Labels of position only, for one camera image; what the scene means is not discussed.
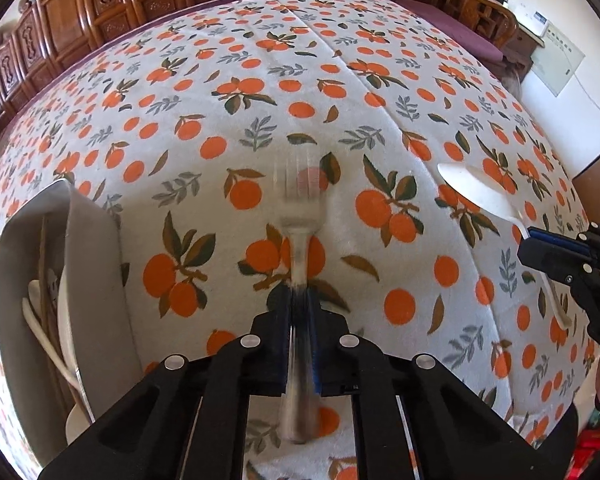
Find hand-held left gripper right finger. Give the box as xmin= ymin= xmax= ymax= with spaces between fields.
xmin=305 ymin=290 xmax=568 ymax=480

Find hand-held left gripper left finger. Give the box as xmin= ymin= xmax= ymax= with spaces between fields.
xmin=40 ymin=285 xmax=293 ymax=480

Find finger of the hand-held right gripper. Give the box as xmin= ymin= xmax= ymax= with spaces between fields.
xmin=518 ymin=241 xmax=594 ymax=287
xmin=527 ymin=222 xmax=600 ymax=262

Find clear plastic fork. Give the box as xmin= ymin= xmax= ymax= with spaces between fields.
xmin=275 ymin=152 xmax=331 ymax=445

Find white plastic spoon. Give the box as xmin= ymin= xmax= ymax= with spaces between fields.
xmin=437 ymin=162 xmax=574 ymax=329
xmin=21 ymin=279 xmax=83 ymax=388
xmin=59 ymin=259 xmax=97 ymax=445

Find grey utensil tray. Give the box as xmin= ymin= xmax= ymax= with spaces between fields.
xmin=0 ymin=179 xmax=142 ymax=467

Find wooden chopstick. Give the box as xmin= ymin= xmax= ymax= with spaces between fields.
xmin=36 ymin=214 xmax=68 ymax=391
xmin=42 ymin=240 xmax=83 ymax=413

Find person's dark clothing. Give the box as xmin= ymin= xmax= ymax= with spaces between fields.
xmin=530 ymin=400 xmax=581 ymax=480

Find red packet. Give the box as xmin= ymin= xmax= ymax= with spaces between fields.
xmin=570 ymin=427 xmax=600 ymax=480

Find white box device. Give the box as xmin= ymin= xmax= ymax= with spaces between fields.
xmin=516 ymin=1 xmax=552 ymax=37

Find orange print tablecloth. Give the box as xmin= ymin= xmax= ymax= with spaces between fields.
xmin=0 ymin=0 xmax=600 ymax=480

